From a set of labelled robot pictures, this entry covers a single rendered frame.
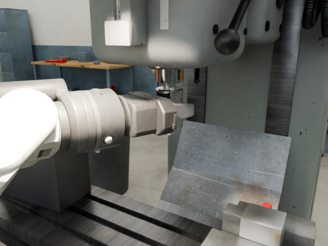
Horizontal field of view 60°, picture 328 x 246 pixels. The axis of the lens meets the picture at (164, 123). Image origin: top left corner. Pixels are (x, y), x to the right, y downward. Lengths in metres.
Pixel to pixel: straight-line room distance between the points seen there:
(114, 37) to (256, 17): 0.26
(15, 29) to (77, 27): 1.58
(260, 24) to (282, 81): 0.29
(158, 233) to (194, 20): 0.46
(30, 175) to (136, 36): 0.52
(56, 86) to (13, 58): 7.25
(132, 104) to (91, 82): 6.26
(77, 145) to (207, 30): 0.22
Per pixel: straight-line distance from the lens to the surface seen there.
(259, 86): 0.81
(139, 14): 0.38
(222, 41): 0.34
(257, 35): 0.53
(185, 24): 0.36
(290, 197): 0.89
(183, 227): 0.69
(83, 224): 0.72
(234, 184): 0.83
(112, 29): 0.38
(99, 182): 2.54
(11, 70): 7.74
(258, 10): 0.53
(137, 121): 0.41
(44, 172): 0.75
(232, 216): 0.55
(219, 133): 0.86
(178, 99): 0.47
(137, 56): 0.41
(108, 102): 0.39
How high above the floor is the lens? 1.35
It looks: 16 degrees down
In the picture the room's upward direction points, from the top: straight up
